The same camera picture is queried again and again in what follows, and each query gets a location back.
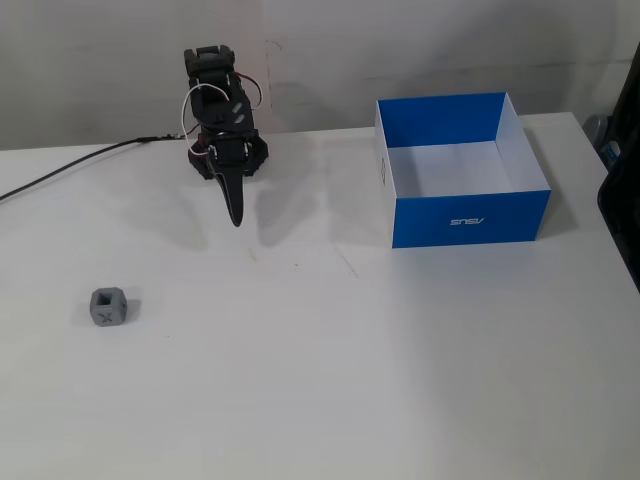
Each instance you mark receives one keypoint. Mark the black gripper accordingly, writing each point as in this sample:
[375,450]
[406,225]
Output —
[229,156]

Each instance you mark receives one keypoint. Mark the gray cube block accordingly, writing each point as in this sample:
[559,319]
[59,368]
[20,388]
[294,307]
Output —
[107,307]

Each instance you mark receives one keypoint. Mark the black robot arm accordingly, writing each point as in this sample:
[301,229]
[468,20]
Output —
[207,65]

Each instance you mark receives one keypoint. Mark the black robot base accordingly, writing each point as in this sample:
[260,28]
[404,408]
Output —
[260,155]

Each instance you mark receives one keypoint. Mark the blue cardboard box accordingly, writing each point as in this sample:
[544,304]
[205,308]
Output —
[467,220]

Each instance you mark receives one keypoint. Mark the gray and blue device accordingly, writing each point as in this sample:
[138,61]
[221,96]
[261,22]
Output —
[600,132]

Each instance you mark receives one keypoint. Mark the black case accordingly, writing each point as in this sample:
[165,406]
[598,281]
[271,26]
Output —
[622,200]

